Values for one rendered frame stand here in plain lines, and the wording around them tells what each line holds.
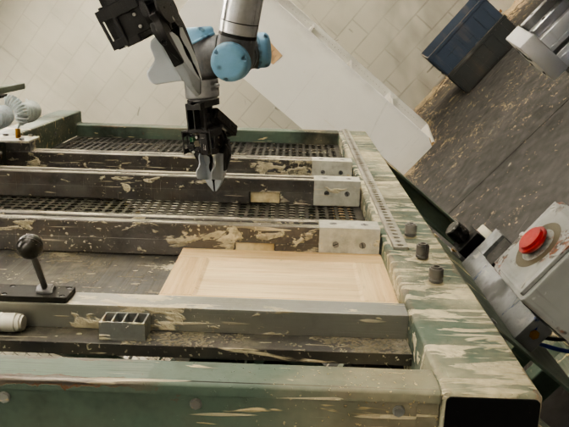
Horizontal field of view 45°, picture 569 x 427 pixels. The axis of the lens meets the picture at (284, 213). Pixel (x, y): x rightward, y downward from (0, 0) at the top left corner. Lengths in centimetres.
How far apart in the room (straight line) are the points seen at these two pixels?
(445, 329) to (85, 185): 118
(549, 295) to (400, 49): 575
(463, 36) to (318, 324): 456
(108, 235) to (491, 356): 82
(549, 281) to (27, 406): 63
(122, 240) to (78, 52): 567
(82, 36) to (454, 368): 634
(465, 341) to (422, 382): 14
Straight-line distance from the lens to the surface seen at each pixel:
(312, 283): 125
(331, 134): 289
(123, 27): 93
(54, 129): 278
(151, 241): 144
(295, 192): 185
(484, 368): 93
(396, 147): 525
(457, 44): 550
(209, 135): 149
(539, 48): 133
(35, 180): 198
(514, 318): 121
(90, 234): 147
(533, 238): 86
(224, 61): 134
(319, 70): 513
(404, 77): 656
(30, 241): 106
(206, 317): 108
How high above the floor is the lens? 131
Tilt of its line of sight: 9 degrees down
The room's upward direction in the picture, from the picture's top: 50 degrees counter-clockwise
